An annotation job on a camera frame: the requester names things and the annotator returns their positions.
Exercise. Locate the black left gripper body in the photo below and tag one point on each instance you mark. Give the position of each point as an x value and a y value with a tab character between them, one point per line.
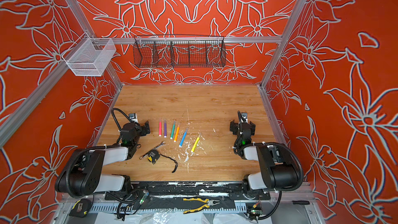
141	132

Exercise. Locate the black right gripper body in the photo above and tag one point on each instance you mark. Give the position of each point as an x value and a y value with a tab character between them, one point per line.
236	127

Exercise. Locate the pink highlighter pen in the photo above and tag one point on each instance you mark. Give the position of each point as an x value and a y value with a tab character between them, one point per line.
160	127

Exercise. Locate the purple marker pen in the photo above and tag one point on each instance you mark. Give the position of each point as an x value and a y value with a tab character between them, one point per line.
165	128

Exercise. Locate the green marker pen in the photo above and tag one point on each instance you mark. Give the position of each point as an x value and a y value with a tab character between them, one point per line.
173	130

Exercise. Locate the orange marker pen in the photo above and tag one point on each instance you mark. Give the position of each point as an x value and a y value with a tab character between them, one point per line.
176	132

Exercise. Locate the yellow highlighter pen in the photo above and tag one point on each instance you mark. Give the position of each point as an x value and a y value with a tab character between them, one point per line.
196	142

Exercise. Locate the blue marker pen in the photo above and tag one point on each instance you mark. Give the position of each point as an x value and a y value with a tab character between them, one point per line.
183	137

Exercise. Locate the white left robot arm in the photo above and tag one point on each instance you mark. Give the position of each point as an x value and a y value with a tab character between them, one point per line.
82	175

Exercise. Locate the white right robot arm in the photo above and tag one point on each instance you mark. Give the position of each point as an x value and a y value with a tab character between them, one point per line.
280	168

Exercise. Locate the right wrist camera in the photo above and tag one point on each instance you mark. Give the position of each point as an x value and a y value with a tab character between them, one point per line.
244	117

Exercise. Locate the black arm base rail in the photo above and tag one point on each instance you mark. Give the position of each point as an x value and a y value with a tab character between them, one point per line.
233	190

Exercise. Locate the black wire wall basket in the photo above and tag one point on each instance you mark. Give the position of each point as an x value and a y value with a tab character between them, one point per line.
184	51

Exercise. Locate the white wire mesh basket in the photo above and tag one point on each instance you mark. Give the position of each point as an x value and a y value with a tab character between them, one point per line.
89	56

